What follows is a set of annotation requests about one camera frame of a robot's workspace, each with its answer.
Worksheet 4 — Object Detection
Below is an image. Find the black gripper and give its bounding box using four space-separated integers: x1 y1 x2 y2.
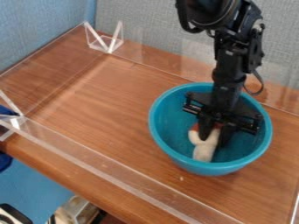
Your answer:
182 73 262 147

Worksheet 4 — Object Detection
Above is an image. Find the white and orange toy mushroom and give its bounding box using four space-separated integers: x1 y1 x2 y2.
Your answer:
188 123 220 162

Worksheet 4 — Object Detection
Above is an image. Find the blue plastic bowl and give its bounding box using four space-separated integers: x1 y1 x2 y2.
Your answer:
146 81 274 177

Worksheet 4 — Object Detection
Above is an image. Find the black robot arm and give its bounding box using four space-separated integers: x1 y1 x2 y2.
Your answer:
174 0 265 146

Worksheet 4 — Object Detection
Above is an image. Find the clear acrylic back barrier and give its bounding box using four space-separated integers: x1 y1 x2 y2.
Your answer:
91 25 299 116

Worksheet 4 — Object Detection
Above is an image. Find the clear acrylic barrier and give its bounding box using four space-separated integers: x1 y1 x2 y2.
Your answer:
3 117 242 224
91 25 299 116

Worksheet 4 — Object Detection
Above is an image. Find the clear acrylic front barrier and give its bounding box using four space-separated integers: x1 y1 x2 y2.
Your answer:
3 117 242 224

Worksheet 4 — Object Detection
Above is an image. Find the grey metal box below table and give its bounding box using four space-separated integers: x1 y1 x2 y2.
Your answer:
45 195 98 224

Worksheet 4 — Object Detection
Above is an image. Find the blue object at left edge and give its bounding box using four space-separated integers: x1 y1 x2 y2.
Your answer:
0 104 18 172

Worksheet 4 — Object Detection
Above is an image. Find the black and white device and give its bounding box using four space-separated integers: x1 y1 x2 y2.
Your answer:
0 204 33 224

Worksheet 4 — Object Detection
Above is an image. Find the black cable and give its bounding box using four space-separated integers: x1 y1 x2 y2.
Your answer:
242 69 265 96

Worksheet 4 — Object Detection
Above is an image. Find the clear acrylic corner bracket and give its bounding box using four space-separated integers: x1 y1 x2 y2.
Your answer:
82 21 124 54

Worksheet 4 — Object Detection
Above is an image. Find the clear acrylic left bracket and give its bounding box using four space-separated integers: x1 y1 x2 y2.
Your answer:
0 90 23 138

